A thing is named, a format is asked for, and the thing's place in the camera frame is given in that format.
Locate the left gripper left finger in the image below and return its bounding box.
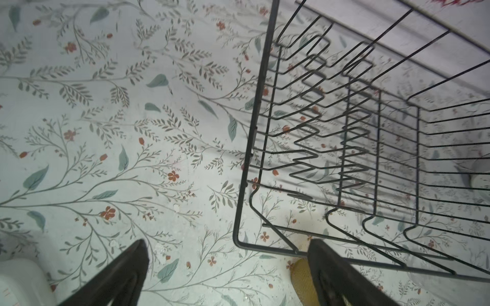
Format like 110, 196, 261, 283
60, 239, 149, 306

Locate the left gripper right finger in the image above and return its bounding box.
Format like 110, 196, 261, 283
307, 239, 397, 306

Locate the black wire dish rack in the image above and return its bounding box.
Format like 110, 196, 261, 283
232, 1, 489, 275

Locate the grey mug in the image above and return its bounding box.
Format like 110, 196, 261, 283
455, 154, 489, 205

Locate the amber textured glass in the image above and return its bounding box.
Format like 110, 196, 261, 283
290, 258, 320, 306

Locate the white square clock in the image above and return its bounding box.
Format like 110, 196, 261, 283
1, 258, 57, 305

